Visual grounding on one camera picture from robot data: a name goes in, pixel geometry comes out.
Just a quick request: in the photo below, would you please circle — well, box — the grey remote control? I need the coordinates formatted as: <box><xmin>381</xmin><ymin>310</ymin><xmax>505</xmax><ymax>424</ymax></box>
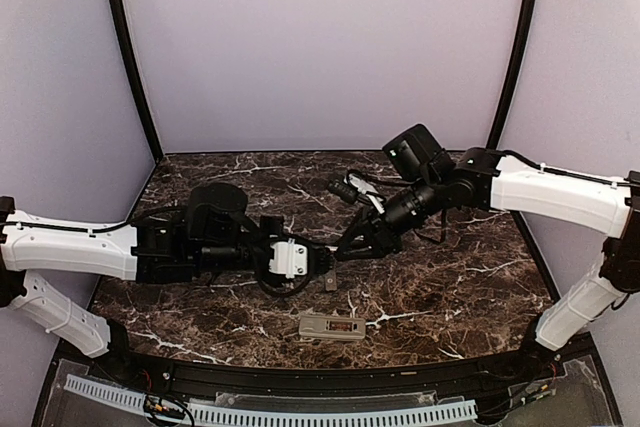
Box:
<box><xmin>298</xmin><ymin>314</ymin><xmax>366</xmax><ymax>341</ymax></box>

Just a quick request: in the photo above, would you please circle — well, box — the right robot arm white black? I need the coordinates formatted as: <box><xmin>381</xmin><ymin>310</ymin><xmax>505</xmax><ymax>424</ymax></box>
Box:
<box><xmin>335</xmin><ymin>124</ymin><xmax>639</xmax><ymax>381</ymax></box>

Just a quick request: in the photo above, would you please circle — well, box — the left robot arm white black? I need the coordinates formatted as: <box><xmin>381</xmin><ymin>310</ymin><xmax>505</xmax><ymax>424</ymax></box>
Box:
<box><xmin>1</xmin><ymin>183</ymin><xmax>332</xmax><ymax>383</ymax></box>

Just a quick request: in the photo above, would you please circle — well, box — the black front rail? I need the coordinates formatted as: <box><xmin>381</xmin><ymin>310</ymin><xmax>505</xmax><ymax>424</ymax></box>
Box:
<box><xmin>54</xmin><ymin>336</ymin><xmax>596</xmax><ymax>403</ymax></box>

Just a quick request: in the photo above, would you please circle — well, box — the right black frame post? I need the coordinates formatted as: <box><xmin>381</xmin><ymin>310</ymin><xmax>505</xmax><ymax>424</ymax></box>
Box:
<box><xmin>482</xmin><ymin>0</ymin><xmax>545</xmax><ymax>163</ymax></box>

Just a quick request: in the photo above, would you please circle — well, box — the black frame post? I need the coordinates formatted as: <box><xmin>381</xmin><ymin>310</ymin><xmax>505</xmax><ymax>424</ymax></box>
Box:
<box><xmin>482</xmin><ymin>0</ymin><xmax>545</xmax><ymax>163</ymax></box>
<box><xmin>108</xmin><ymin>0</ymin><xmax>164</xmax><ymax>163</ymax></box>

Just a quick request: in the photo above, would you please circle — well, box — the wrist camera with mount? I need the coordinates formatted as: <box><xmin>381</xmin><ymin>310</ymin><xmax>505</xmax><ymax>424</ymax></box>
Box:
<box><xmin>260</xmin><ymin>216</ymin><xmax>310</xmax><ymax>286</ymax></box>
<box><xmin>327</xmin><ymin>169</ymin><xmax>386</xmax><ymax>213</ymax></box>

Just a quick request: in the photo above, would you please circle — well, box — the white slotted cable duct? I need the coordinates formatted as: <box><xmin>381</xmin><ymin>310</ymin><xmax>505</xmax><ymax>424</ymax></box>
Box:
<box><xmin>64</xmin><ymin>374</ymin><xmax>477</xmax><ymax>426</ymax></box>

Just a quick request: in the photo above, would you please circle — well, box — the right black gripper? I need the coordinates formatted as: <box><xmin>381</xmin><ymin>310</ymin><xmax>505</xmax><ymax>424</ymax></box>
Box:
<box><xmin>333</xmin><ymin>171</ymin><xmax>444</xmax><ymax>261</ymax></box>

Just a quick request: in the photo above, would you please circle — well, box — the red AAA battery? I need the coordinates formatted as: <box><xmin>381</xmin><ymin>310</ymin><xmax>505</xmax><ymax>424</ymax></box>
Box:
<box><xmin>328</xmin><ymin>321</ymin><xmax>354</xmax><ymax>332</ymax></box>

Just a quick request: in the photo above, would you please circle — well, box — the grey battery cover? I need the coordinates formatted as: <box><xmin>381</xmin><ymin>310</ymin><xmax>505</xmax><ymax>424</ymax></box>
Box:
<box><xmin>324</xmin><ymin>271</ymin><xmax>337</xmax><ymax>292</ymax></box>

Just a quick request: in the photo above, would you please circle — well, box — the left black frame post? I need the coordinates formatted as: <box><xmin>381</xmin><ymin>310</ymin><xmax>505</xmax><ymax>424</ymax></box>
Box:
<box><xmin>108</xmin><ymin>0</ymin><xmax>164</xmax><ymax>163</ymax></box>

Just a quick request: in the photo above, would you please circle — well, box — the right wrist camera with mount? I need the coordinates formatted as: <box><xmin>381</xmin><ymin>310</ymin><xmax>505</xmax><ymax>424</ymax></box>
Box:
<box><xmin>327</xmin><ymin>169</ymin><xmax>386</xmax><ymax>213</ymax></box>

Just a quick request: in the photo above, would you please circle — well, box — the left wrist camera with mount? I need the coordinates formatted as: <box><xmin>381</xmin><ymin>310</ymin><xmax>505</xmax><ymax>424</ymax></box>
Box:
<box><xmin>260</xmin><ymin>216</ymin><xmax>310</xmax><ymax>286</ymax></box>

